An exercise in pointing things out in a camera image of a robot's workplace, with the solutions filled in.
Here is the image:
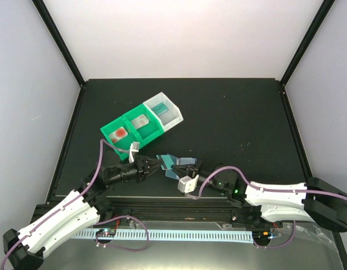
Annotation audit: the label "left controller board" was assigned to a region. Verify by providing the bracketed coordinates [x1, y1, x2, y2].
[96, 228, 116, 237]

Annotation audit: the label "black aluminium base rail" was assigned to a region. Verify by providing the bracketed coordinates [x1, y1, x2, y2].
[46, 196, 275, 226]

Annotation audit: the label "right controller board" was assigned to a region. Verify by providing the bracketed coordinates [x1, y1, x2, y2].
[252, 231, 277, 240]

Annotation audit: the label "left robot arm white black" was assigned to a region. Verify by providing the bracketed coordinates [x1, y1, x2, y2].
[1, 155, 161, 269]

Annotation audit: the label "green bin left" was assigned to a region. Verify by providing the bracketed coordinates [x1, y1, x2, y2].
[100, 116, 141, 151]

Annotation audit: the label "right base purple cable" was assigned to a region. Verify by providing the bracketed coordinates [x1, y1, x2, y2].
[253, 219, 298, 250]

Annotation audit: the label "card with red circles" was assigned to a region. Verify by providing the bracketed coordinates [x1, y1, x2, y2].
[109, 127, 128, 143]

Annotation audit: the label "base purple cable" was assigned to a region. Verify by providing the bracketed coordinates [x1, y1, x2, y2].
[91, 214, 150, 251]
[253, 219, 298, 250]

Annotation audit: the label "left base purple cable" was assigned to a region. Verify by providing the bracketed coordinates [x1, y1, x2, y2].
[91, 214, 150, 251]

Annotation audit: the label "frame post black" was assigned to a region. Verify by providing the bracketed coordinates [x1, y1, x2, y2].
[280, 0, 335, 87]
[32, 0, 85, 87]

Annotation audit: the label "white slotted cable duct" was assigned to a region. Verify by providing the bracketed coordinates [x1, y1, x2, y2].
[71, 228, 253, 244]

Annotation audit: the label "teal card in white bin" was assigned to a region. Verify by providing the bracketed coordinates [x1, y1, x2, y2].
[151, 102, 169, 116]

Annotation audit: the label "green bin middle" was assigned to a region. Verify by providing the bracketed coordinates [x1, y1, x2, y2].
[123, 104, 164, 144]

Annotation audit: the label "white card red marks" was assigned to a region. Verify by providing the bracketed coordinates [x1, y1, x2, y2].
[130, 114, 150, 129]

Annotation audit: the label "controller board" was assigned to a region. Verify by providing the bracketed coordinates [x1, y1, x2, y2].
[96, 228, 116, 237]
[252, 231, 277, 240]

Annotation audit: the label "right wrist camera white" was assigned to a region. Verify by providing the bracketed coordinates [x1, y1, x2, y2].
[177, 176, 198, 199]

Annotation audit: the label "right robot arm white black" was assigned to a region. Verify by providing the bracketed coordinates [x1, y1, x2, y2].
[170, 160, 347, 232]

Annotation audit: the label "white translucent bin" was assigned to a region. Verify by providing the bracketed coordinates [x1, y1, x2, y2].
[143, 92, 184, 132]

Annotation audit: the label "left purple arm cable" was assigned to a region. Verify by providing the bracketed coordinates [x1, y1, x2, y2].
[0, 139, 134, 270]

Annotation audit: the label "green bin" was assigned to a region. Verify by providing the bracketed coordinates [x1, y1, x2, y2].
[100, 116, 141, 151]
[123, 104, 164, 144]

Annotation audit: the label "left frame post black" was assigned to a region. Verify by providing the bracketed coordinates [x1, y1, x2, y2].
[32, 0, 85, 87]

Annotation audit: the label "right frame post black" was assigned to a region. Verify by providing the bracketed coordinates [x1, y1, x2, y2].
[280, 0, 335, 87]

